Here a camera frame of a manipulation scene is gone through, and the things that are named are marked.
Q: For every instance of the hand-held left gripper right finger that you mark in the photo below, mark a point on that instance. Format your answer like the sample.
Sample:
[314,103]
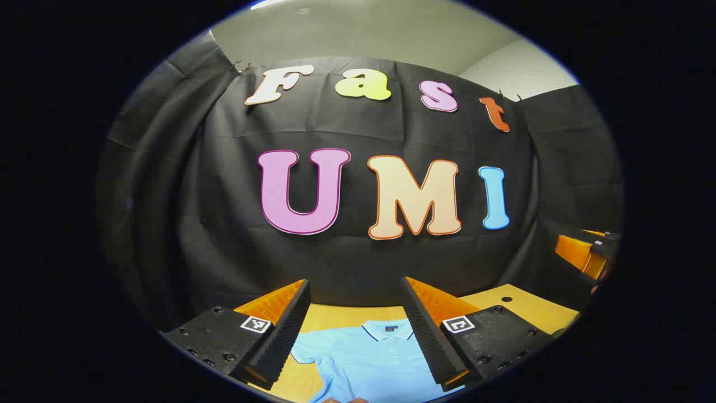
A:
[425,330]

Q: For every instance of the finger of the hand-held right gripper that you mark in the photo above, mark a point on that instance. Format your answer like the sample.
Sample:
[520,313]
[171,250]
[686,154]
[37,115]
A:
[579,254]
[612,236]

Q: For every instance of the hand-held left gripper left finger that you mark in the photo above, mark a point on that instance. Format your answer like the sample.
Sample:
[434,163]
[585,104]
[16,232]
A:
[288,330]

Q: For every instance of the light blue T-shirt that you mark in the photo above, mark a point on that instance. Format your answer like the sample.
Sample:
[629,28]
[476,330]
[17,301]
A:
[369,358]

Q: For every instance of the black backdrop cloth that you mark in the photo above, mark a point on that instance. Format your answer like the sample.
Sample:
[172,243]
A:
[224,168]

